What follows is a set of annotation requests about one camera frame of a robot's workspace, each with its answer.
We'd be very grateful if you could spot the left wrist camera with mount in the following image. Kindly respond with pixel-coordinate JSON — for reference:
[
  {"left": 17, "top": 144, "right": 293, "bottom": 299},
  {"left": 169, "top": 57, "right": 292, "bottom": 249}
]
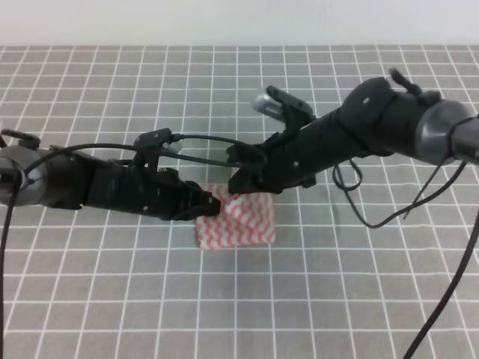
[{"left": 131, "top": 128, "right": 183, "bottom": 172}]

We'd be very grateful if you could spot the pink white wavy towel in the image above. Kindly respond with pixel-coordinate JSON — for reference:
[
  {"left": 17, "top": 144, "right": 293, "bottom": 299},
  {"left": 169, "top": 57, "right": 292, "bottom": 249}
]
[{"left": 195, "top": 184, "right": 275, "bottom": 250}]

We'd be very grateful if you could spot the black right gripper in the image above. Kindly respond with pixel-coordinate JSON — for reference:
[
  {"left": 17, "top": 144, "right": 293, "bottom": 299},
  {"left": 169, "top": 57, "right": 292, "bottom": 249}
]
[{"left": 226, "top": 115, "right": 352, "bottom": 194}]

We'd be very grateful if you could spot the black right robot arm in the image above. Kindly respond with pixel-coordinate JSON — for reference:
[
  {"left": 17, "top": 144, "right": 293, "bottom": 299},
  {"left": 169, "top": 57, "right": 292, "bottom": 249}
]
[{"left": 228, "top": 69, "right": 478, "bottom": 194}]

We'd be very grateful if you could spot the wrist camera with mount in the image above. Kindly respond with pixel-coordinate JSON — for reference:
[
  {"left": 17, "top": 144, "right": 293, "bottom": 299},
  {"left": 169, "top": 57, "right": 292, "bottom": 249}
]
[
  {"left": 131, "top": 128, "right": 183, "bottom": 172},
  {"left": 251, "top": 85, "right": 315, "bottom": 138}
]

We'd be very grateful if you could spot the grey checked tablecloth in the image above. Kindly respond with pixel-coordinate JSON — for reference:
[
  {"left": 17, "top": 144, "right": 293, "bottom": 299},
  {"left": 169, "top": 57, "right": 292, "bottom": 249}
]
[{"left": 1, "top": 45, "right": 478, "bottom": 358}]

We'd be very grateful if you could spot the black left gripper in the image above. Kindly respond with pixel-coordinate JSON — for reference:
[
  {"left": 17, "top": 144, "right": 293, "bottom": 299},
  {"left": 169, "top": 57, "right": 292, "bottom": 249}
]
[{"left": 88, "top": 165, "right": 221, "bottom": 221}]

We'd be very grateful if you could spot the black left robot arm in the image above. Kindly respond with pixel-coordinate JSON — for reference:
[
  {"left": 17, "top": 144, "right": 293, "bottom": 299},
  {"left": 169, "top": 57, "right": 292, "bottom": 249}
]
[{"left": 1, "top": 129, "right": 221, "bottom": 221}]

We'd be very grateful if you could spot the black left camera cable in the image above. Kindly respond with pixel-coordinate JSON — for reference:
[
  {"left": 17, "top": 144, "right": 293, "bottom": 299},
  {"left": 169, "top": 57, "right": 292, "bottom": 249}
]
[{"left": 0, "top": 134, "right": 240, "bottom": 359}]

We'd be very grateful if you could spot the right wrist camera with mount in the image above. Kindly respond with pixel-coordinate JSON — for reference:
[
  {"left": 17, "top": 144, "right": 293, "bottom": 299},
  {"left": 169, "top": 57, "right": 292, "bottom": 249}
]
[{"left": 251, "top": 85, "right": 315, "bottom": 138}]

